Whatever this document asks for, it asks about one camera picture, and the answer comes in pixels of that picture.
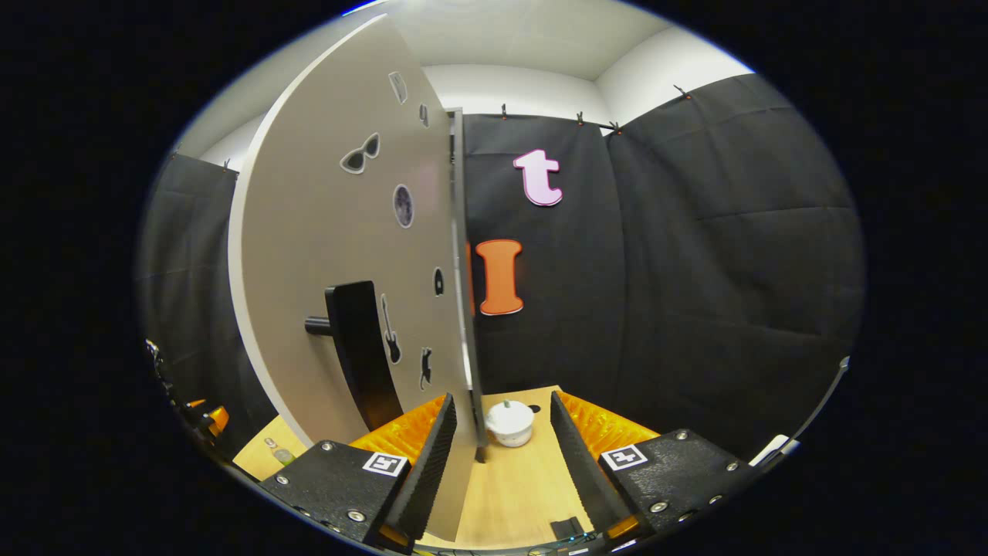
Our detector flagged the black backdrop cloth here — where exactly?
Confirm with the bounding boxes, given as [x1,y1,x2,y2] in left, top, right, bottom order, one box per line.
[137,73,865,464]

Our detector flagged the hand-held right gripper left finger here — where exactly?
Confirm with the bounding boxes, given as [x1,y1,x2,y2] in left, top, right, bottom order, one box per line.
[257,392,458,554]

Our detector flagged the small clear green bottle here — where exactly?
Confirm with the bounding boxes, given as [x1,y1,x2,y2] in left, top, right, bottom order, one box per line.
[262,436,299,467]

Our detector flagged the row of cloth clips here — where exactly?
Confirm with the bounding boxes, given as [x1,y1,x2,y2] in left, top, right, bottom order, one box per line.
[170,83,693,171]

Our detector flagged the white cabinet door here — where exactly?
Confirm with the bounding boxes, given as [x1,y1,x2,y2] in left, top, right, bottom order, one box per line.
[228,14,484,542]

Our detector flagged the white lidded pot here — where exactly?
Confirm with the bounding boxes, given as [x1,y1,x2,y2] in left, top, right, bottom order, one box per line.
[485,398,537,449]

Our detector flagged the dark stand with grey clamp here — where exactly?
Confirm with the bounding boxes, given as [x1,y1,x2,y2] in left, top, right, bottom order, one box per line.
[749,355,851,470]

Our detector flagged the black cabinet door handle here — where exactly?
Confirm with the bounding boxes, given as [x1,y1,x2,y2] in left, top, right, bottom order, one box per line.
[304,280,405,432]

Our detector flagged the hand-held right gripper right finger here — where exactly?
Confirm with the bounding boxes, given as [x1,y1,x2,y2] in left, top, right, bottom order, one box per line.
[549,390,756,542]

